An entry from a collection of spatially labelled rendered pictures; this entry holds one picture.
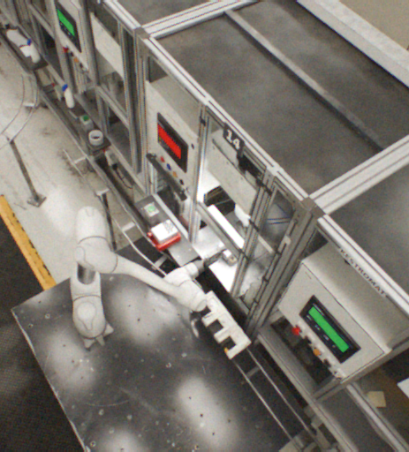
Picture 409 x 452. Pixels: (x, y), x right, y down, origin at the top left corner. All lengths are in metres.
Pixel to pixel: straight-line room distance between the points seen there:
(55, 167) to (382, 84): 3.02
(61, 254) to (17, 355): 0.83
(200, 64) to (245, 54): 0.21
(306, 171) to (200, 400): 1.47
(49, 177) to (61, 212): 0.41
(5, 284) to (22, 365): 0.65
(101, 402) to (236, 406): 0.73
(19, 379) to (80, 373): 0.86
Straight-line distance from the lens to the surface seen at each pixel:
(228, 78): 1.93
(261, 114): 1.80
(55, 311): 2.81
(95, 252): 1.99
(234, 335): 2.50
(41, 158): 4.38
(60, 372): 2.69
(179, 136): 2.06
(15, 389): 3.44
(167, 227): 2.57
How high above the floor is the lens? 3.23
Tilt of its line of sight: 58 degrees down
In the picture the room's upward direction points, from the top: 8 degrees clockwise
